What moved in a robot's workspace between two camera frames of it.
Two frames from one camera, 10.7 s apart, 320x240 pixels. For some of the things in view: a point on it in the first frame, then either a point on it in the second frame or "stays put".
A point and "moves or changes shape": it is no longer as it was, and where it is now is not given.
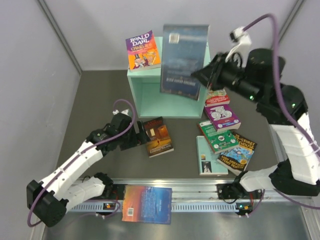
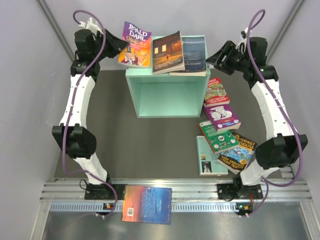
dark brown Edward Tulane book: x=160 y=141 -> x=167 y=54
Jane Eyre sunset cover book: x=147 y=204 stays put
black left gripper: x=137 y=139 -> x=115 y=44
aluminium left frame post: x=55 y=24 stays put
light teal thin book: x=208 y=164 stays put
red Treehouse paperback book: x=217 y=97 stays put
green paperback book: x=218 y=141 stays put
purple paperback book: x=223 y=117 stays put
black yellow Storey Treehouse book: x=235 y=161 stays put
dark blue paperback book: x=184 y=50 moves or changes shape
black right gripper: x=212 y=71 -> x=228 y=49
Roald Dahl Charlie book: x=142 y=52 moves or changes shape
